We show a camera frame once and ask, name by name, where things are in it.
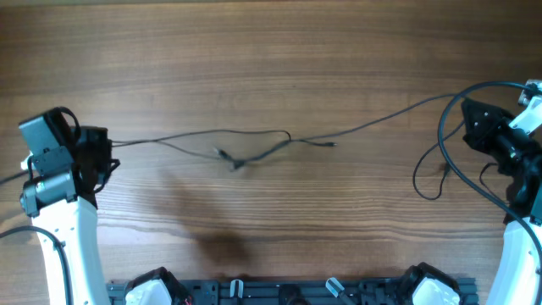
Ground left camera black cable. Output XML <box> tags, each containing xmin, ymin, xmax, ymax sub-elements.
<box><xmin>0</xmin><ymin>169</ymin><xmax>74</xmax><ymax>305</ymax></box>

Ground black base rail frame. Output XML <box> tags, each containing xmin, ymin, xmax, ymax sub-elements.
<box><xmin>105</xmin><ymin>277</ymin><xmax>479</xmax><ymax>305</ymax></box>

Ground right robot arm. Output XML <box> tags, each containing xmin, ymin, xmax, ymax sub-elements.
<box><xmin>461</xmin><ymin>98</ymin><xmax>541</xmax><ymax>305</ymax></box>

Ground right camera black cable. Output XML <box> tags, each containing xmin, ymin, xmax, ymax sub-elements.
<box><xmin>437</xmin><ymin>81</ymin><xmax>542</xmax><ymax>272</ymax></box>

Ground camera black cable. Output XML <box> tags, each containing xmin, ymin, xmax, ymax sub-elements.
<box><xmin>0</xmin><ymin>169</ymin><xmax>74</xmax><ymax>305</ymax></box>
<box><xmin>437</xmin><ymin>81</ymin><xmax>542</xmax><ymax>272</ymax></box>

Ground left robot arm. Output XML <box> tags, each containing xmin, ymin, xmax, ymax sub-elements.
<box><xmin>19</xmin><ymin>107</ymin><xmax>119</xmax><ymax>304</ymax></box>

